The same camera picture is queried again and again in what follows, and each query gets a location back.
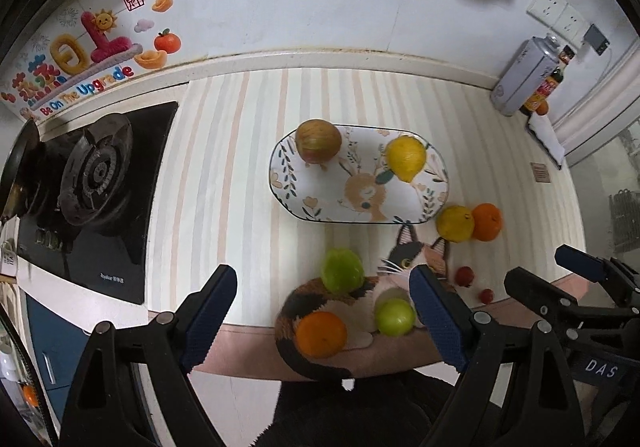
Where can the black gas stove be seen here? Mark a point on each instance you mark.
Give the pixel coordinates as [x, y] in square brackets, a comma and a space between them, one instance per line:
[100, 272]

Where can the small orange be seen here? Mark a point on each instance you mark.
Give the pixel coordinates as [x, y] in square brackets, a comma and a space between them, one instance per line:
[541, 108]

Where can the yellow lemon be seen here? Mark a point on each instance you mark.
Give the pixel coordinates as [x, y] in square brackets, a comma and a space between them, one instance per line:
[406, 158]

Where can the striped table cover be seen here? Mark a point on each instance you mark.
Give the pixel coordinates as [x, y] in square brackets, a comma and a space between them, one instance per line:
[225, 177]

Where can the black frying pan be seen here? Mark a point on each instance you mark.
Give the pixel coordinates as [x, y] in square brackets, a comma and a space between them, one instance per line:
[20, 152]

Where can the small green apple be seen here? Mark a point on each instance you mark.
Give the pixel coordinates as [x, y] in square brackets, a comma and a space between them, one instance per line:
[395, 317]

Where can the colourful wall sticker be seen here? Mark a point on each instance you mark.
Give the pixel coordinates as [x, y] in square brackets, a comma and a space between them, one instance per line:
[75, 57]

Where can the dark sauce bottle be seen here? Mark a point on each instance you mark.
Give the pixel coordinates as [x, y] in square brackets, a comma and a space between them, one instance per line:
[547, 87]

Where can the white notepad with dark edge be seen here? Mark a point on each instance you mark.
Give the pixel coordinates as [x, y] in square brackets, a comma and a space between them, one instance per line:
[545, 139]

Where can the grey charger plug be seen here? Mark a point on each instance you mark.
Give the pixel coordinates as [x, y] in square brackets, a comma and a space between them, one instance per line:
[596, 38]

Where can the blue cabinet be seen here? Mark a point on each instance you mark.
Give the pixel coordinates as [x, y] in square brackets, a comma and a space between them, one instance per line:
[55, 337]

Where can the silver metal canister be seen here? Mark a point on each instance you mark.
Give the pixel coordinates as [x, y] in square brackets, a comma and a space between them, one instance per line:
[520, 77]

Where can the white wall socket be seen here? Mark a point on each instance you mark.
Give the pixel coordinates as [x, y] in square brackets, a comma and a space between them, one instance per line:
[547, 4]
[572, 22]

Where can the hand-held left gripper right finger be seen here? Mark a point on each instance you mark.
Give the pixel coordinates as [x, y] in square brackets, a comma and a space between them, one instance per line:
[440, 312]

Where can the large green apple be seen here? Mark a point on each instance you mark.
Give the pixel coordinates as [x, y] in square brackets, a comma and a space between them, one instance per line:
[342, 271]

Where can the black burner grate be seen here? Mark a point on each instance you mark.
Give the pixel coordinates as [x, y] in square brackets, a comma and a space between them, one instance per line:
[95, 172]

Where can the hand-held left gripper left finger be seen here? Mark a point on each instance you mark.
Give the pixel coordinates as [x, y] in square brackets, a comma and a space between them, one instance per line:
[212, 314]

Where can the oval floral plate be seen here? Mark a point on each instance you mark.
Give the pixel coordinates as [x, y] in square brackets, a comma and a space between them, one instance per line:
[350, 167]

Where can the red green striped apple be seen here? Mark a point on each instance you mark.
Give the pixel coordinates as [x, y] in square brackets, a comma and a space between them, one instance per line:
[318, 142]

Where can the red cherry tomato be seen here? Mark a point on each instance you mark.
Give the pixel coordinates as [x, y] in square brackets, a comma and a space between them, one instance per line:
[464, 275]
[485, 296]

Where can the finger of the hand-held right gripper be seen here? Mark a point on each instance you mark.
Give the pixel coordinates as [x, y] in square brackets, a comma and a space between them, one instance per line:
[530, 287]
[580, 263]

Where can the cat shaped mat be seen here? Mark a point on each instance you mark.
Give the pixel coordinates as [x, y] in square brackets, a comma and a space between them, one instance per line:
[397, 262]

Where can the small brown card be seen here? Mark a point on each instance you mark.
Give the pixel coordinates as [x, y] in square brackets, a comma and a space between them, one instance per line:
[540, 172]

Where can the yellow green citrus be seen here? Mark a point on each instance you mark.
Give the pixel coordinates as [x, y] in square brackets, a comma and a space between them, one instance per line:
[454, 223]

